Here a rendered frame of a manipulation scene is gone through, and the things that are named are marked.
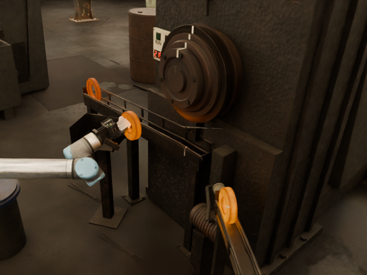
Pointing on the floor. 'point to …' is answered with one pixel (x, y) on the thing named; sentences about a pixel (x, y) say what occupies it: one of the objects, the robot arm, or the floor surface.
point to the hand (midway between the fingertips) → (130, 122)
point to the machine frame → (268, 115)
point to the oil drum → (142, 44)
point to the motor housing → (202, 240)
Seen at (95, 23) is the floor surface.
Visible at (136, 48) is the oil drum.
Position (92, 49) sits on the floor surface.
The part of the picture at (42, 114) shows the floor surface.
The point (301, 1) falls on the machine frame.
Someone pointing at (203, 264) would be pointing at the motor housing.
